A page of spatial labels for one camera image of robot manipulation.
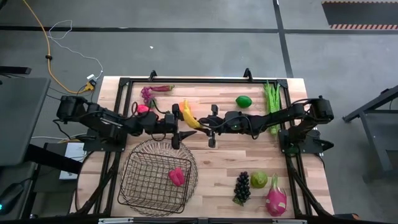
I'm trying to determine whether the yellow banana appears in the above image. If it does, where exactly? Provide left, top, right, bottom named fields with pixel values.
left=182, top=99, right=203, bottom=129

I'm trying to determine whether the black wire basket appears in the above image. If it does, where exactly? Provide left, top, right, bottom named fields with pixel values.
left=117, top=151, right=193, bottom=214

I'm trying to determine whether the black computer mouse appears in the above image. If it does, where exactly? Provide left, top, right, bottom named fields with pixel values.
left=0, top=182, right=24, bottom=215

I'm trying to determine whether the grey desk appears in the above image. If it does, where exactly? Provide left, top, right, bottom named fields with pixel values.
left=0, top=77, right=51, bottom=167

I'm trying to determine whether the black slanted bar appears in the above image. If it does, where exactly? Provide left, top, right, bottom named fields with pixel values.
left=24, top=144, right=83, bottom=175

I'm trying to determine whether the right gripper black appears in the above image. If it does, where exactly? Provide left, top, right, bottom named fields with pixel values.
left=198, top=104, right=228, bottom=149

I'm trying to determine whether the hazard striped floor mat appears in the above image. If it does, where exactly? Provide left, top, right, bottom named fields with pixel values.
left=321, top=1, right=398, bottom=30

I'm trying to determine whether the red bell pepper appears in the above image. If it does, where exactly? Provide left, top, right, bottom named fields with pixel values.
left=168, top=167, right=186, bottom=187

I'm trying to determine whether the black metal table frame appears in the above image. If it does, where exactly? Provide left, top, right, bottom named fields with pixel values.
left=70, top=67, right=335, bottom=218

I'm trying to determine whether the white box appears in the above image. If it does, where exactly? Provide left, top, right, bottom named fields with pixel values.
left=58, top=142, right=86, bottom=180

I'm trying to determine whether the black flat bar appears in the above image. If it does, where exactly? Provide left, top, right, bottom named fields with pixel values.
left=0, top=65, right=32, bottom=75

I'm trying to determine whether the thin white cable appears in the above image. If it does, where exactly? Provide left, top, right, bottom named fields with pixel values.
left=48, top=19, right=104, bottom=80

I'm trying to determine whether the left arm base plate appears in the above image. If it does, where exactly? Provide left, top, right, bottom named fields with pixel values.
left=82, top=133, right=127, bottom=152

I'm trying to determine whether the yellow cable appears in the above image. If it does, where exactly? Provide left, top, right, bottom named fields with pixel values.
left=21, top=0, right=94, bottom=95

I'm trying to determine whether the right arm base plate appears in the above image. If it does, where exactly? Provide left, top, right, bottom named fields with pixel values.
left=278, top=129, right=335, bottom=156

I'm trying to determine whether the green bean bunch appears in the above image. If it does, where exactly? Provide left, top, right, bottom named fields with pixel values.
left=263, top=80, right=282, bottom=136

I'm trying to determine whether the black desk frame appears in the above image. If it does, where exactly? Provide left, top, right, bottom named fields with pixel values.
left=342, top=84, right=398, bottom=181

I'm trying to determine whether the purple grape bunch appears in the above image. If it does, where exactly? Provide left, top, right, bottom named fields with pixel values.
left=140, top=86, right=157, bottom=109

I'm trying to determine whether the red chili pepper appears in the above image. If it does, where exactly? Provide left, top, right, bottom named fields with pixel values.
left=149, top=84, right=175, bottom=93

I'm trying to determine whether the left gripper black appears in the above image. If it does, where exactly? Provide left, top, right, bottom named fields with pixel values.
left=163, top=103, right=198, bottom=150

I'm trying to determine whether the pink dragon fruit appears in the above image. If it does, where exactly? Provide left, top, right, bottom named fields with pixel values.
left=266, top=174, right=287, bottom=218

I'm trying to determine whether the round woven placemat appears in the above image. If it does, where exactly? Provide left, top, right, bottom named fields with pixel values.
left=119, top=137, right=198, bottom=217

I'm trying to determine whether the black grape bunch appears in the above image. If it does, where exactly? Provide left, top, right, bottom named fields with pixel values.
left=233, top=171, right=252, bottom=207

